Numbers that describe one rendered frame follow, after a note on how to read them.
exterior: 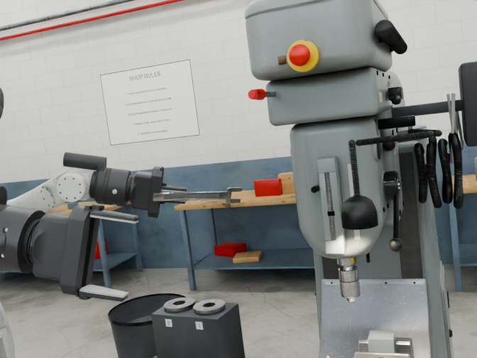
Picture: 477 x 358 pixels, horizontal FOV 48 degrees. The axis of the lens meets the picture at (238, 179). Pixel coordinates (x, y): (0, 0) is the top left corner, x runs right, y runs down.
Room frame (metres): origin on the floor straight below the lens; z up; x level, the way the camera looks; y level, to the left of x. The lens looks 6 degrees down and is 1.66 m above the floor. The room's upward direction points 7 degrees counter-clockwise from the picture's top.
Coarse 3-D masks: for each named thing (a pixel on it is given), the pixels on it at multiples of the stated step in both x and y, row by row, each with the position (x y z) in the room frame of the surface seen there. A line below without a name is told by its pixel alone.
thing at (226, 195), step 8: (160, 192) 1.23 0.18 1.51; (168, 192) 1.24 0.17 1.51; (176, 192) 1.25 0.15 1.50; (184, 192) 1.26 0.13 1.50; (192, 192) 1.28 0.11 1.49; (200, 192) 1.29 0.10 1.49; (208, 192) 1.30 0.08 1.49; (216, 192) 1.31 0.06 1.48; (224, 192) 1.32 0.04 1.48; (160, 200) 1.23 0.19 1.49; (168, 200) 1.24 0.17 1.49; (176, 200) 1.26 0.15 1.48; (232, 200) 1.34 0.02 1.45; (240, 200) 1.35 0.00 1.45
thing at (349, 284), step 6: (342, 276) 1.24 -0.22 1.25; (348, 276) 1.23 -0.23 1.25; (354, 276) 1.23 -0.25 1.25; (342, 282) 1.24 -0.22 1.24; (348, 282) 1.23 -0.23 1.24; (354, 282) 1.23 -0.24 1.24; (342, 288) 1.24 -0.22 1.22; (348, 288) 1.23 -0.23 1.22; (354, 288) 1.23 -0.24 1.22; (342, 294) 1.25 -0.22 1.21; (348, 294) 1.24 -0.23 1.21; (354, 294) 1.23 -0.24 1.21; (360, 294) 1.25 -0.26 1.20
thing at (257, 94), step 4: (248, 92) 1.05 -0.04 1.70; (252, 92) 1.05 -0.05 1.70; (256, 92) 1.05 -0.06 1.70; (260, 92) 1.06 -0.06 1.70; (264, 92) 1.08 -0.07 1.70; (268, 92) 1.13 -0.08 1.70; (272, 92) 1.15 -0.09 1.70; (248, 96) 1.05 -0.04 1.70; (252, 96) 1.05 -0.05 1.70; (256, 96) 1.05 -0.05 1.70; (260, 96) 1.06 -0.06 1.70; (264, 96) 1.08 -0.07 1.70; (268, 96) 1.13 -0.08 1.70; (272, 96) 1.16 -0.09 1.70
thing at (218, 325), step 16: (176, 304) 1.49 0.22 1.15; (192, 304) 1.46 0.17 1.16; (208, 304) 1.45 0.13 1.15; (224, 304) 1.42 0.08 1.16; (160, 320) 1.44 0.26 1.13; (176, 320) 1.41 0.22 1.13; (192, 320) 1.39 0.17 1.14; (208, 320) 1.36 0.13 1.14; (224, 320) 1.38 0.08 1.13; (240, 320) 1.45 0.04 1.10; (160, 336) 1.44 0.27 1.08; (176, 336) 1.42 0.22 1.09; (192, 336) 1.39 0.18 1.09; (208, 336) 1.37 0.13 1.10; (224, 336) 1.37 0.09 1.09; (240, 336) 1.44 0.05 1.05; (160, 352) 1.45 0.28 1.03; (176, 352) 1.42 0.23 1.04; (192, 352) 1.39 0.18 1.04; (208, 352) 1.37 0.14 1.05; (224, 352) 1.36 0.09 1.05; (240, 352) 1.43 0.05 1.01
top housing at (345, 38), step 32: (256, 0) 1.10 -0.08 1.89; (288, 0) 1.06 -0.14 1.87; (320, 0) 1.04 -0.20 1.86; (352, 0) 1.02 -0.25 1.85; (256, 32) 1.09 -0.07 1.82; (288, 32) 1.06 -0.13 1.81; (320, 32) 1.04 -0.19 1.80; (352, 32) 1.02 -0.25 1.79; (256, 64) 1.10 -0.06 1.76; (288, 64) 1.06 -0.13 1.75; (320, 64) 1.04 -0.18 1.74; (352, 64) 1.04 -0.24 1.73; (384, 64) 1.24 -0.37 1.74
